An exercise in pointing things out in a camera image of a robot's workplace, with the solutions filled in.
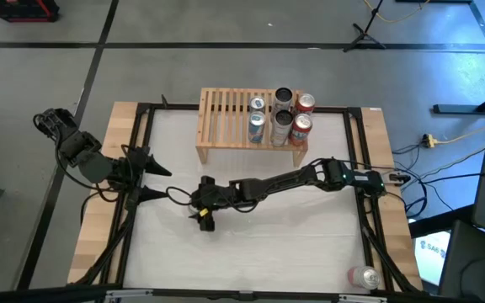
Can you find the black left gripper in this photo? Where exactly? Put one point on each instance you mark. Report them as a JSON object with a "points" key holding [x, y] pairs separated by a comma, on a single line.
{"points": [[128, 179]]}

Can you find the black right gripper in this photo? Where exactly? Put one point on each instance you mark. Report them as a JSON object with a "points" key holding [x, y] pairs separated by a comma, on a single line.
{"points": [[217, 198]]}

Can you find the blue silver Red Bull can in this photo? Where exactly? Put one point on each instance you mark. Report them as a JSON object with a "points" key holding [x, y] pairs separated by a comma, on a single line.
{"points": [[257, 104], [257, 128]]}

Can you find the tall silver beverage can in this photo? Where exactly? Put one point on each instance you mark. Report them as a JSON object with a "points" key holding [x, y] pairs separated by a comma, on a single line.
{"points": [[281, 130], [283, 97]]}

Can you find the red and blue Fanta can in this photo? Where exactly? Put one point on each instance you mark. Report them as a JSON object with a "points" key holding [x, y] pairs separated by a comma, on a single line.
{"points": [[305, 102], [300, 129]]}

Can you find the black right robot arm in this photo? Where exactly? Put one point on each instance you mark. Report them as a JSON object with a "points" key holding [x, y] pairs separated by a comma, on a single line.
{"points": [[284, 183]]}

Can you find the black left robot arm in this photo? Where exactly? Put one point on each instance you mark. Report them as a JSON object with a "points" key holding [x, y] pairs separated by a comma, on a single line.
{"points": [[80, 151]]}

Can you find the wooden slatted shelf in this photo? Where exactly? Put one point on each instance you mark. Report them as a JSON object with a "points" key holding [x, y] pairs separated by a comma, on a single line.
{"points": [[225, 122]]}

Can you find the red and black crate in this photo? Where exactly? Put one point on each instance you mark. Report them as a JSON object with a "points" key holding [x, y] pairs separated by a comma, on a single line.
{"points": [[23, 12]]}

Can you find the black tripod stand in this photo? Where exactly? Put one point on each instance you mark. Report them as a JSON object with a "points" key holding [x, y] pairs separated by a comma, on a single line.
{"points": [[364, 35]]}

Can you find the yellow power plug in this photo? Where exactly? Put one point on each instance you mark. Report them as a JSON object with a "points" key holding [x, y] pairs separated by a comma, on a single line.
{"points": [[428, 141]]}

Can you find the white printed sign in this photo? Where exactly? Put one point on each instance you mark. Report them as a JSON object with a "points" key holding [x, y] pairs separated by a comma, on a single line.
{"points": [[430, 261]]}

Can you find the black desk base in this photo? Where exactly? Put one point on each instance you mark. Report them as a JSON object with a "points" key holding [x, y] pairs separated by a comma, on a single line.
{"points": [[457, 109]]}

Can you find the black table frame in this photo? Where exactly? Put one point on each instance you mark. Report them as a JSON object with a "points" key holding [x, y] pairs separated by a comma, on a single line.
{"points": [[175, 107]]}

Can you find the small black bracket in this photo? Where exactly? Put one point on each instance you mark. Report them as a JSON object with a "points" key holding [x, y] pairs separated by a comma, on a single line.
{"points": [[165, 102]]}

